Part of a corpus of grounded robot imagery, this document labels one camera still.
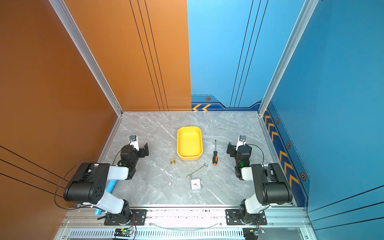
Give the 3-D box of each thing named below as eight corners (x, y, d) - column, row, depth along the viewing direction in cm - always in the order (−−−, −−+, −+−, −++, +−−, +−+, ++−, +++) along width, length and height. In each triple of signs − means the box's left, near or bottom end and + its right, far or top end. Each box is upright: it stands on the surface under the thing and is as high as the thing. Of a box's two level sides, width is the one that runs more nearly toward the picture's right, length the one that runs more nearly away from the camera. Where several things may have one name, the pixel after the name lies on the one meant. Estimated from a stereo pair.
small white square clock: (190, 190, 84) (190, 189, 82) (190, 179, 87) (190, 178, 86) (201, 190, 84) (201, 189, 82) (201, 179, 87) (201, 178, 86)
